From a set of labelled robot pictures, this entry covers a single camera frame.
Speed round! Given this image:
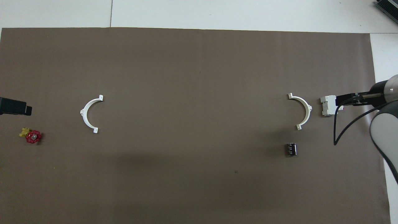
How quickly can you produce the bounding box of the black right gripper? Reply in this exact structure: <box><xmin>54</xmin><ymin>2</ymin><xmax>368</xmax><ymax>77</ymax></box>
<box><xmin>336</xmin><ymin>80</ymin><xmax>390</xmax><ymax>107</ymax></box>

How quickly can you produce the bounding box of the white half-ring pipe clamp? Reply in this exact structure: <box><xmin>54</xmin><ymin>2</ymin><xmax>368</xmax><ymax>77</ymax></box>
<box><xmin>80</xmin><ymin>95</ymin><xmax>104</xmax><ymax>133</ymax></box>
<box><xmin>288</xmin><ymin>93</ymin><xmax>312</xmax><ymax>130</ymax></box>

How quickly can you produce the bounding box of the white circuit breaker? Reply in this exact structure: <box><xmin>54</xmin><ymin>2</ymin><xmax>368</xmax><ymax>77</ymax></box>
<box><xmin>320</xmin><ymin>95</ymin><xmax>344</xmax><ymax>117</ymax></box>

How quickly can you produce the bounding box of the grey finned metal device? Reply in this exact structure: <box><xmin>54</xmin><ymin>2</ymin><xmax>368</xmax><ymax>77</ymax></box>
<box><xmin>375</xmin><ymin>0</ymin><xmax>398</xmax><ymax>16</ymax></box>

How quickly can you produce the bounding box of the brown table mat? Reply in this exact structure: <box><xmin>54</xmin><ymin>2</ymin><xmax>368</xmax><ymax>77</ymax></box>
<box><xmin>0</xmin><ymin>27</ymin><xmax>391</xmax><ymax>224</ymax></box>

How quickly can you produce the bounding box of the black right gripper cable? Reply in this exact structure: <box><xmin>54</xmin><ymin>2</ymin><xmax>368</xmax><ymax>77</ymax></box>
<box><xmin>334</xmin><ymin>92</ymin><xmax>398</xmax><ymax>146</ymax></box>

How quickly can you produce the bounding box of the red-handled brass valve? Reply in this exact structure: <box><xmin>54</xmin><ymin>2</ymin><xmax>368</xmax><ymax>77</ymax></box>
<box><xmin>19</xmin><ymin>127</ymin><xmax>42</xmax><ymax>144</ymax></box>

